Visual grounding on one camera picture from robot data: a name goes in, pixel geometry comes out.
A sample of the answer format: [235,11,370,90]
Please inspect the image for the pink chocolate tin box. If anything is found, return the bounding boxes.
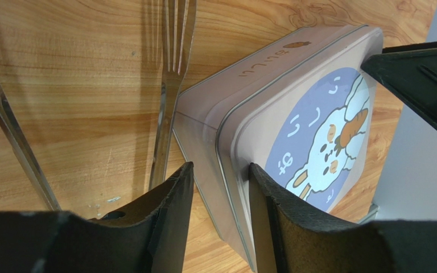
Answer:
[172,24,356,266]

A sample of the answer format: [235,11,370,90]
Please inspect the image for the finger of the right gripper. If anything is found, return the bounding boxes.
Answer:
[361,42,437,131]

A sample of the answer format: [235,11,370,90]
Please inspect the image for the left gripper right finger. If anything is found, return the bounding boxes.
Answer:
[249,163,437,272]

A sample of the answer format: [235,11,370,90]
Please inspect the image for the aluminium frame rail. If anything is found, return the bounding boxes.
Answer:
[357,203,379,224]

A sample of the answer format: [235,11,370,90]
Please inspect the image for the silver tin lid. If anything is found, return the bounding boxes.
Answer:
[215,25,384,271]

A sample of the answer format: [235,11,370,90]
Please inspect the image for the metal serving tongs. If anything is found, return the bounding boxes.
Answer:
[0,1,197,211]

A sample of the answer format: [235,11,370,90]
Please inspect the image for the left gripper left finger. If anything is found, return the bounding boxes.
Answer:
[0,162,193,272]

